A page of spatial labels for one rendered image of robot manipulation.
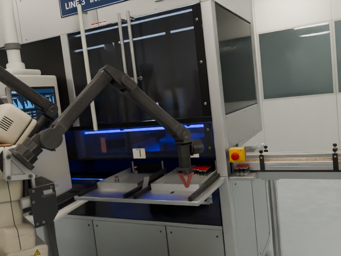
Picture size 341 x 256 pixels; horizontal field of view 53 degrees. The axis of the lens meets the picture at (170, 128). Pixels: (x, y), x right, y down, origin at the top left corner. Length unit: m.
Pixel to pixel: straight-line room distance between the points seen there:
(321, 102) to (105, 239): 4.77
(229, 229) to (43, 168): 1.12
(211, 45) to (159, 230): 1.12
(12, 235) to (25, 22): 1.53
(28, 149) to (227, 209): 1.09
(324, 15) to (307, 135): 2.00
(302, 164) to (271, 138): 4.63
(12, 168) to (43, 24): 1.34
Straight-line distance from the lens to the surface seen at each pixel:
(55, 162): 2.23
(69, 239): 2.61
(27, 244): 1.54
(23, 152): 1.32
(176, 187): 1.69
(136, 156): 2.07
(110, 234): 2.36
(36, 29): 2.51
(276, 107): 6.41
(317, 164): 1.88
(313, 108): 6.35
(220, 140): 1.83
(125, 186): 1.84
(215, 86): 1.81
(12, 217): 1.54
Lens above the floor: 1.36
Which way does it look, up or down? 6 degrees down
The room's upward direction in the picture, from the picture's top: 6 degrees counter-clockwise
